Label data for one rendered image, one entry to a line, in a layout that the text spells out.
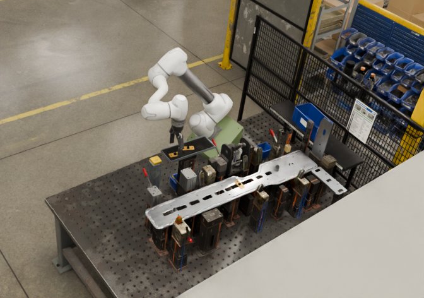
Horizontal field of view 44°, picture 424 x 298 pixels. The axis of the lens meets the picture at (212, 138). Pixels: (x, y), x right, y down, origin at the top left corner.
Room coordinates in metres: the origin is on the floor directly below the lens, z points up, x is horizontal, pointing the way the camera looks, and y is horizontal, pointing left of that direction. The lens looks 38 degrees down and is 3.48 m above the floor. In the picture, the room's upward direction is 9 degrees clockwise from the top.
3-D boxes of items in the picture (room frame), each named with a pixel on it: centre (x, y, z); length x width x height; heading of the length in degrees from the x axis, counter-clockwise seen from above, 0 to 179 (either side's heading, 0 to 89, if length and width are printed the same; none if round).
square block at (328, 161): (3.10, -0.89, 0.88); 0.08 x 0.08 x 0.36; 39
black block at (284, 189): (2.77, -0.56, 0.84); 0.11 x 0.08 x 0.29; 39
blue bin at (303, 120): (3.50, -0.77, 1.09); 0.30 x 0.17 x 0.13; 34
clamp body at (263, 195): (2.63, -0.40, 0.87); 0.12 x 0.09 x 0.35; 39
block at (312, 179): (2.92, -0.77, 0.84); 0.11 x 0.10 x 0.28; 39
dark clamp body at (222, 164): (2.86, -0.09, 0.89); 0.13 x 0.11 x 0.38; 39
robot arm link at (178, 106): (2.75, 0.25, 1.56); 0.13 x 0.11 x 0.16; 115
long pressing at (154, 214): (2.71, -0.23, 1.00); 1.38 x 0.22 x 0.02; 129
